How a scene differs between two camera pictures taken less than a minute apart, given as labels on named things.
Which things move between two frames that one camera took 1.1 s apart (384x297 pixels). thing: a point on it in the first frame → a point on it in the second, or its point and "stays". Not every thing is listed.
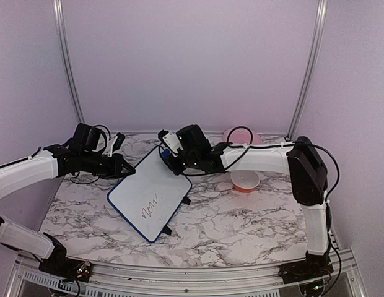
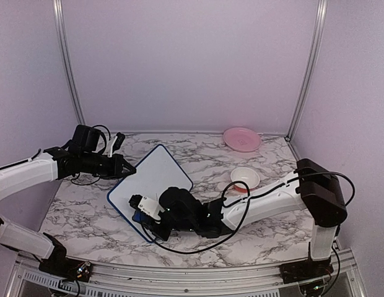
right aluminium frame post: (317, 42) stays
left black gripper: (116, 171) stays
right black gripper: (175, 169) → (163, 234)
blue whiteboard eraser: (165, 153) → (139, 216)
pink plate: (241, 136) stays
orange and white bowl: (244, 180) stays
